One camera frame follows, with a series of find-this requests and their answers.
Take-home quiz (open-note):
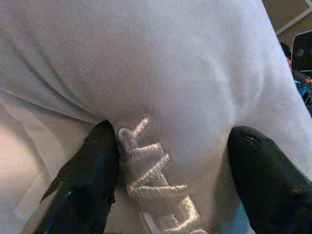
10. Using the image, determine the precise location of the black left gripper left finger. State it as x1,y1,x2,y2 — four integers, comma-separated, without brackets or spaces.
34,120,120,234

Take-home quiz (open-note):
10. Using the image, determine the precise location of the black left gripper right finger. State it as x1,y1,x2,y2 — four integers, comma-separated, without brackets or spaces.
227,126,312,234

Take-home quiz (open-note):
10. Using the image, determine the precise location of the white embroidered garment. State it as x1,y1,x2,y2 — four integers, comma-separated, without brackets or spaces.
0,0,312,234

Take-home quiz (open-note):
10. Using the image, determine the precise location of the teal red patterned item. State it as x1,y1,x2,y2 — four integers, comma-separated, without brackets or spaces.
279,41,312,115

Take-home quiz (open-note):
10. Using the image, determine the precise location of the black white-rimmed object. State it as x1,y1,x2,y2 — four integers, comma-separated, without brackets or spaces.
291,31,312,73

